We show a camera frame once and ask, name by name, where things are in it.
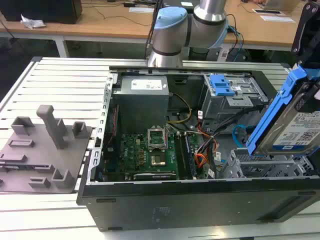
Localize hard disk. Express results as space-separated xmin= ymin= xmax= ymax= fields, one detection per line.
xmin=245 ymin=62 xmax=320 ymax=157

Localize red orange yellow power wire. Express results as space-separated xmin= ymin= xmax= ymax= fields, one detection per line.
xmin=194 ymin=124 xmax=221 ymax=173

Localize grey metal disk bay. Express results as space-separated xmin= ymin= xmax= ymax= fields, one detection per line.
xmin=219 ymin=147 xmax=315 ymax=180

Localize blue drive latch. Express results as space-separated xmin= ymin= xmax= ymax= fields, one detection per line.
xmin=210 ymin=74 xmax=236 ymax=97

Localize grey optical drive cage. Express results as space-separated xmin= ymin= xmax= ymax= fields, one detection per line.
xmin=201 ymin=73 xmax=271 ymax=127

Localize metal socket cover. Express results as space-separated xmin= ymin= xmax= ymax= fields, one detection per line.
xmin=147 ymin=126 xmax=167 ymax=151

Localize grey power supply unit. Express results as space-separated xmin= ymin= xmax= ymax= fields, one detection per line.
xmin=113 ymin=75 xmax=169 ymax=136

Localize CPU socket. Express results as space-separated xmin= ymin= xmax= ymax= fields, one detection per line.
xmin=149 ymin=152 xmax=168 ymax=168

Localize black graphics card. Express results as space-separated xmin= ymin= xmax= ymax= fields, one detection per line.
xmin=133 ymin=171 xmax=177 ymax=181

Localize green motherboard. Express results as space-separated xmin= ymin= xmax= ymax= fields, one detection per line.
xmin=103 ymin=124 xmax=201 ymax=182

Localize long wooden desk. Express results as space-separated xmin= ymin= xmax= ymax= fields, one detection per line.
xmin=0 ymin=0 xmax=320 ymax=58

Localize black open PC case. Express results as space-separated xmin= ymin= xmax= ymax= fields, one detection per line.
xmin=76 ymin=65 xmax=320 ymax=232

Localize black box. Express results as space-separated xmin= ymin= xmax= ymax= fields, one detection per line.
xmin=0 ymin=0 xmax=83 ymax=25

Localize crumpled white paper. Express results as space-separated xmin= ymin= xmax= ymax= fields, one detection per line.
xmin=20 ymin=14 xmax=47 ymax=30

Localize grey parts rack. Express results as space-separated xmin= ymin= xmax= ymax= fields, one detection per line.
xmin=0 ymin=104 xmax=94 ymax=194

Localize blue hanging cable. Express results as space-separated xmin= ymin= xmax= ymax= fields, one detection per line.
xmin=228 ymin=24 xmax=245 ymax=59

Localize black cable bundle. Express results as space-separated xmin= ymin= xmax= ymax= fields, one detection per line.
xmin=199 ymin=106 xmax=265 ymax=177

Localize blue disk data wire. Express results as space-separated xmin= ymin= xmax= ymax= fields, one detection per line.
xmin=232 ymin=124 xmax=253 ymax=151

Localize yellow black power cable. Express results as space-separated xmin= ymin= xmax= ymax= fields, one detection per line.
xmin=166 ymin=92 xmax=193 ymax=125

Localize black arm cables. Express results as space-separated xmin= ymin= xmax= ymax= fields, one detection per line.
xmin=144 ymin=0 xmax=165 ymax=61

